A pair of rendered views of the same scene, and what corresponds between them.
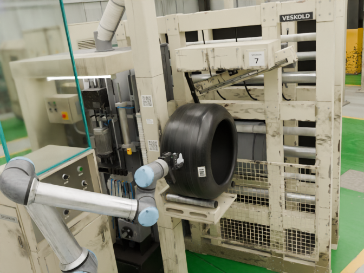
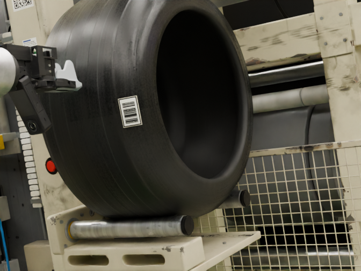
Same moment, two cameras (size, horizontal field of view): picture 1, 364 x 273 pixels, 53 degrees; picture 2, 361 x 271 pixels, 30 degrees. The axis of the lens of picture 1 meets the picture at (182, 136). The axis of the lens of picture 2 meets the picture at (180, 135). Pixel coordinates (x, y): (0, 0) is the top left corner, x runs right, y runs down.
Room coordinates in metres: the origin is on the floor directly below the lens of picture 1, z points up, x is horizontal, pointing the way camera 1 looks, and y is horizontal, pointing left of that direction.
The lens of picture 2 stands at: (0.46, -0.25, 1.18)
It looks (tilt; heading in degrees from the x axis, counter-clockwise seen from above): 3 degrees down; 3
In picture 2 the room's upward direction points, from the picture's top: 9 degrees counter-clockwise
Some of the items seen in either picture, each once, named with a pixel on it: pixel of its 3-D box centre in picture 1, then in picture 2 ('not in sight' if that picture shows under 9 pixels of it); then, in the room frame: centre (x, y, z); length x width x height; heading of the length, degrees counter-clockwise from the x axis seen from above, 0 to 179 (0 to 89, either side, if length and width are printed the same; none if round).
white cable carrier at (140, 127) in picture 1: (145, 147); (29, 119); (2.27, 0.24, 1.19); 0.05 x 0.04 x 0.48; 150
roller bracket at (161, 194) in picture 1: (176, 187); (105, 216); (2.23, 0.08, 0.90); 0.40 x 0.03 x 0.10; 150
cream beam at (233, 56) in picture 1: (226, 56); not in sight; (2.33, -0.33, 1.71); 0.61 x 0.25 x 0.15; 60
